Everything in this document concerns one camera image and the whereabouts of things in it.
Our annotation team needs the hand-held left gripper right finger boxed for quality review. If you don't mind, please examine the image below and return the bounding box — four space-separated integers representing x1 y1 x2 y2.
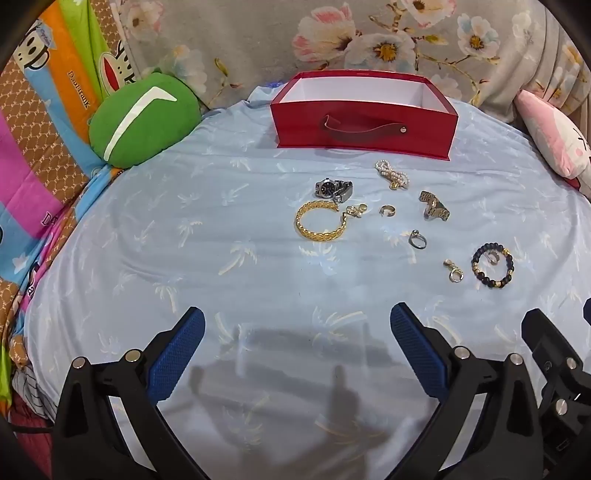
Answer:
390 302 548 480

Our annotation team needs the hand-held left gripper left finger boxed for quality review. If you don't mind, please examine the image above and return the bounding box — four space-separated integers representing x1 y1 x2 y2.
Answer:
52 306 206 480

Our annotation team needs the red box with handle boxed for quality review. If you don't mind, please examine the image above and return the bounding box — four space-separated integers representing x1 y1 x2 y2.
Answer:
270 70 459 162

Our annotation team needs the light blue palm print sheet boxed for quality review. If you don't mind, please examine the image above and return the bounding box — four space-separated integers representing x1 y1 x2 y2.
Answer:
23 85 591 480

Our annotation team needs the gold braided bangle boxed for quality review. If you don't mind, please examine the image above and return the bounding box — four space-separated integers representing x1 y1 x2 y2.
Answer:
295 200 348 241

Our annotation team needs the pink and white plush cushion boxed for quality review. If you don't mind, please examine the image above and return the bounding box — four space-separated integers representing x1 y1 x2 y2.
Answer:
515 90 591 185

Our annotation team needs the silver wristwatch with dark dial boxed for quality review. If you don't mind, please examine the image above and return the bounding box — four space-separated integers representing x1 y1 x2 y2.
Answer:
315 180 354 203

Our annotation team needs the green cushion with white stripe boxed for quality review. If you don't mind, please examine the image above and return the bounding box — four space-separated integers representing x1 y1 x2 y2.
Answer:
89 68 201 169

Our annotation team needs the colourful cartoon bed sheet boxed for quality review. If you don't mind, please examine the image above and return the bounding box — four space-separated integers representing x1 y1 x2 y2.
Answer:
0 0 141 416

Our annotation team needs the grey floral blanket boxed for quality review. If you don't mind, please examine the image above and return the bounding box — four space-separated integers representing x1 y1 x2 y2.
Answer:
108 0 591 127

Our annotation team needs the black and gold bead bracelet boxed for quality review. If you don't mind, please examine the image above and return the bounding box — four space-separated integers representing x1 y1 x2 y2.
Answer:
471 243 515 289

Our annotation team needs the pearl bracelet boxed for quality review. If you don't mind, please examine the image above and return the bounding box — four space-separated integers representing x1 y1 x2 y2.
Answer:
375 160 411 191

